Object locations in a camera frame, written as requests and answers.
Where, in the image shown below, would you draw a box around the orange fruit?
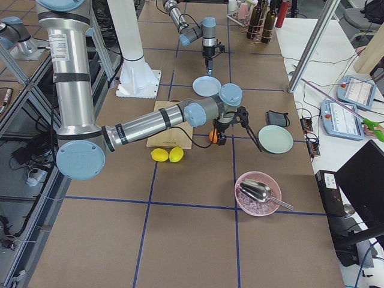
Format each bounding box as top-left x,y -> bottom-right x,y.
209,129 -> 220,143

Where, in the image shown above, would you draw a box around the black monitor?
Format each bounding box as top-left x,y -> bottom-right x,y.
335,140 -> 383,227

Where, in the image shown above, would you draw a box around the left yellow lemon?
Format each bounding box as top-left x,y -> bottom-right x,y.
151,148 -> 169,162

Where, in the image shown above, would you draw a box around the white wire dish rack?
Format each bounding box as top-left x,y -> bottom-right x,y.
227,6 -> 247,27

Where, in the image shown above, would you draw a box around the far teach pendant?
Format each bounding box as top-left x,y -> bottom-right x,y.
337,75 -> 377,110

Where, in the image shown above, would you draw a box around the pink bowl with ice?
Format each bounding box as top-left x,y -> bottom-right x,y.
235,171 -> 281,217

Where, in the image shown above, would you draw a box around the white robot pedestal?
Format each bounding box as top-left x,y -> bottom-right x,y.
107,0 -> 161,99

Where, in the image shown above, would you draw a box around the dark wine bottle left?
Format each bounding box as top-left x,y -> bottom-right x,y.
247,1 -> 262,39

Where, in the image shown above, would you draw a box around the mint green plate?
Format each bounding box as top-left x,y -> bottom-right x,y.
258,125 -> 293,154

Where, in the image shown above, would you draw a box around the teach pendant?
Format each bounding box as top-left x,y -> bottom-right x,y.
337,75 -> 377,110
320,100 -> 365,140

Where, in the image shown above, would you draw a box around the dark wine bottle right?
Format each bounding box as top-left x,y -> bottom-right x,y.
261,1 -> 277,44

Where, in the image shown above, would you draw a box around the near teach pendant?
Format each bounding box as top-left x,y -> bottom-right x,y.
320,100 -> 365,140

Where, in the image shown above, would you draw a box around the copper wire bottle rack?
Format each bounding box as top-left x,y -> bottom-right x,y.
250,10 -> 267,43

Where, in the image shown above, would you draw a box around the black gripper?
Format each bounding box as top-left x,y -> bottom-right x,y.
202,44 -> 226,76
212,119 -> 232,146

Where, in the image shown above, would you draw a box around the right yellow lemon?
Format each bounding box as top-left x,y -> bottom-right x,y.
169,147 -> 184,163

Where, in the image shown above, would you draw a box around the black orange usb hub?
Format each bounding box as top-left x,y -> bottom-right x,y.
300,117 -> 320,161

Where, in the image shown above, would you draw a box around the dark grey folded cloth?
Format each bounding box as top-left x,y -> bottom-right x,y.
266,110 -> 290,127

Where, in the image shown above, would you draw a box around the black camera stick mount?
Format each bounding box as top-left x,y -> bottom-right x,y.
235,106 -> 262,152

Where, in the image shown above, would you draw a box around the pink cup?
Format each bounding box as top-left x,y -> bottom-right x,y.
237,2 -> 248,20

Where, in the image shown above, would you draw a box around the dark wine bottle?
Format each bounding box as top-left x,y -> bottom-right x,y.
247,1 -> 262,39
261,1 -> 277,44

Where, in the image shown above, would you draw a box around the yellow lemon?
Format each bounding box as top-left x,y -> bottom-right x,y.
151,148 -> 169,162
169,147 -> 184,163

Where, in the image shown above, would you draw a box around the light blue plate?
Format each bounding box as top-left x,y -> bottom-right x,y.
192,76 -> 221,97

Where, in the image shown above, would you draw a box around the green grabber tool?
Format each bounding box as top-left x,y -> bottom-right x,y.
301,79 -> 383,141

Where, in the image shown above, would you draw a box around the black computer box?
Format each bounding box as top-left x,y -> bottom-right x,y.
315,170 -> 364,267

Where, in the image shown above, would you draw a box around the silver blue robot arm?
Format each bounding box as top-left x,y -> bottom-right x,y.
36,1 -> 242,180
163,0 -> 225,76

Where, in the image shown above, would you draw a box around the aluminium frame post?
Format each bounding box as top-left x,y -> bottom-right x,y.
287,0 -> 341,94

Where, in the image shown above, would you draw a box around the wooden cutting board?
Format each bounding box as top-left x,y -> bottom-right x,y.
146,100 -> 196,150

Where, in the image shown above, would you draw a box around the wooden beam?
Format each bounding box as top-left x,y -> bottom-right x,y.
353,25 -> 384,74

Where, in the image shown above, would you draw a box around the steel scoop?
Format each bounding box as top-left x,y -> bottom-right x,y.
239,179 -> 293,211

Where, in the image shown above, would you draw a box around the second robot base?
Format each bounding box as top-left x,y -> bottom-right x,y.
1,16 -> 47,61

